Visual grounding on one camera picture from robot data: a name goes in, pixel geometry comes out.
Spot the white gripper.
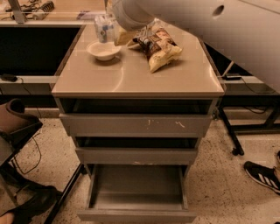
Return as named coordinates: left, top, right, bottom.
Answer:
left=112, top=0, right=157, bottom=46

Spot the blue-labelled plastic water bottle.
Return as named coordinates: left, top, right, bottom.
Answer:
left=94, top=14, right=114, bottom=43

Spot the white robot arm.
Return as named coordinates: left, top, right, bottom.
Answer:
left=111, top=0, right=280, bottom=92

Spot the grey drawer cabinet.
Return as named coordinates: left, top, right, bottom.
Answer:
left=51, top=22, right=227, bottom=167

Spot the grey top drawer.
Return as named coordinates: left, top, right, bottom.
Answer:
left=59, top=113, right=211, bottom=137

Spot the grey middle drawer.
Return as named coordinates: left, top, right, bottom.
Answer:
left=75, top=147, right=198, bottom=165

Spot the grey open bottom drawer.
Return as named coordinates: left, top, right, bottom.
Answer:
left=78, top=164, right=196, bottom=223

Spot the white paper bowl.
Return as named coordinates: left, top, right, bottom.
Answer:
left=87, top=41, right=121, bottom=61

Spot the yellow brown chip bag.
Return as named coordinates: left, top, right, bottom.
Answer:
left=127, top=19, right=182, bottom=73

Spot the black adapter right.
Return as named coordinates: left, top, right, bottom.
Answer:
left=223, top=73, right=242, bottom=81

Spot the white stick with black tip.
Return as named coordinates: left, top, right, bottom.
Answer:
left=221, top=61, right=234, bottom=77

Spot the black power adapter left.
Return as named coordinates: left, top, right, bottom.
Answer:
left=0, top=73, right=18, bottom=82

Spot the dark office chair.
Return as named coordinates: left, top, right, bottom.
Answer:
left=0, top=98, right=64, bottom=205

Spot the black shoe left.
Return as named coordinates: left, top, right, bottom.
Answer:
left=0, top=185, right=57, bottom=224

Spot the black white striped sneaker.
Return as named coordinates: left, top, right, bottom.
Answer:
left=243, top=161, right=280, bottom=195

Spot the black table leg frame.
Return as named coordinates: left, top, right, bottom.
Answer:
left=218, top=106, right=280, bottom=156

